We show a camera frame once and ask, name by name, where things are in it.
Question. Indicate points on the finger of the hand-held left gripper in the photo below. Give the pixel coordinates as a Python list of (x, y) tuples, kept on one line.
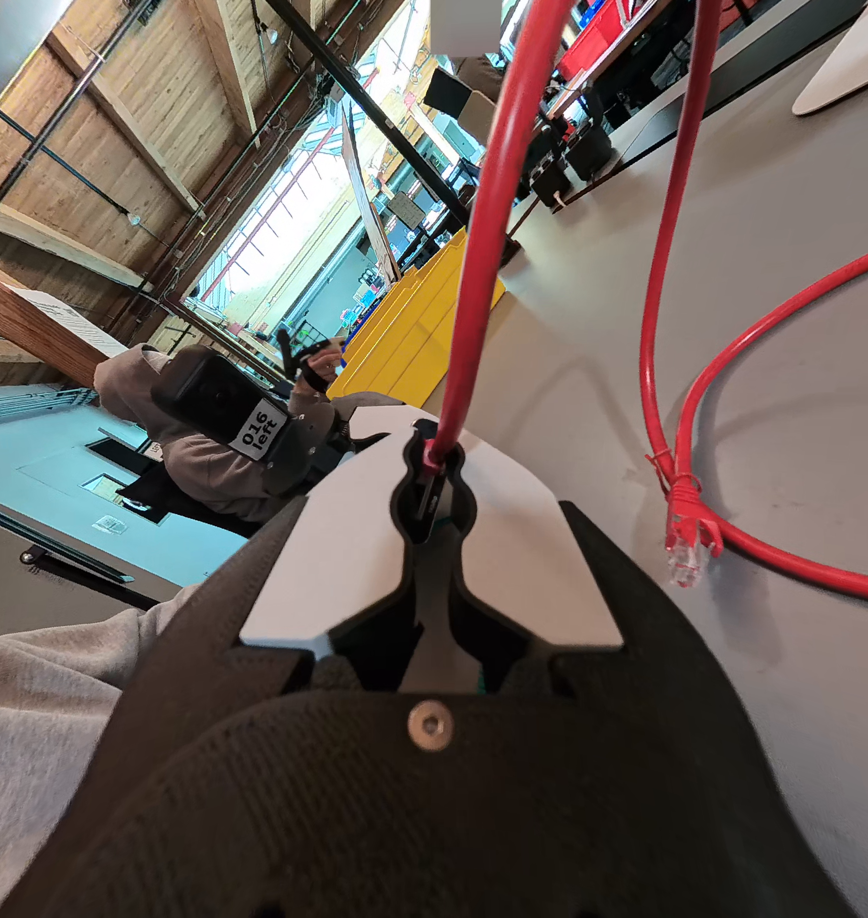
[(391, 417)]

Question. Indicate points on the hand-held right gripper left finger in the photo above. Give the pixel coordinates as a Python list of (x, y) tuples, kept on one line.
[(333, 559)]

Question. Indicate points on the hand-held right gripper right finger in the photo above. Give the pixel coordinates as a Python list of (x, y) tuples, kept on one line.
[(534, 559)]

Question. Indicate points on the person's left forearm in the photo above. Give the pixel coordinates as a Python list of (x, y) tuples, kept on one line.
[(47, 717)]

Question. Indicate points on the person's left hand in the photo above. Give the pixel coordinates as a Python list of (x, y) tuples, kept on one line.
[(325, 366)]

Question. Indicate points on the yellow plastic bin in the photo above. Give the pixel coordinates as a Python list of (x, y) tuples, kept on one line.
[(405, 337)]

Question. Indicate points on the leaning wooden panel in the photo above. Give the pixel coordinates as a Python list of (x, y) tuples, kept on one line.
[(369, 193)]

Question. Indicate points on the wooden tablet stand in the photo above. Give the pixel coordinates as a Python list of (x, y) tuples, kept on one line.
[(850, 57)]

